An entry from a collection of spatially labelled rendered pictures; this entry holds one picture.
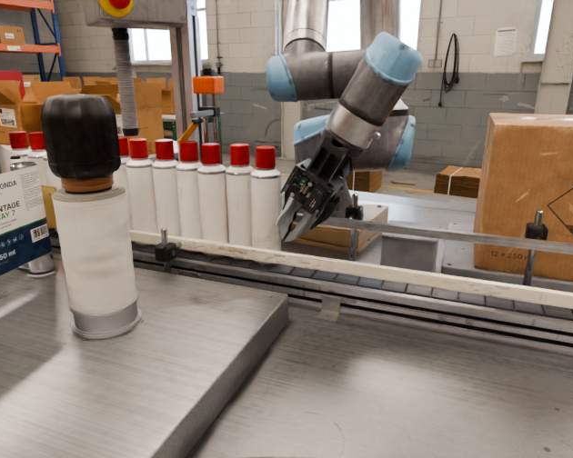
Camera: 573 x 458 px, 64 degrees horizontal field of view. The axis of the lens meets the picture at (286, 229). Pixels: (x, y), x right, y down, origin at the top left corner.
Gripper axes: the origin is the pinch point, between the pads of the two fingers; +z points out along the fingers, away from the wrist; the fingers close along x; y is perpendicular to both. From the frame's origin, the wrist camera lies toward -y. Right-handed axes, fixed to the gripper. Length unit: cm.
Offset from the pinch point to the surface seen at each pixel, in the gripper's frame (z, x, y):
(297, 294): 5.3, 7.6, 6.0
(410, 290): -6.2, 21.6, 3.7
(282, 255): 1.6, 1.8, 4.8
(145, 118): 62, -116, -133
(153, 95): 52, -120, -140
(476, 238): -17.1, 25.3, -2.5
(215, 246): 8.1, -9.3, 4.8
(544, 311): -15.4, 37.8, 3.6
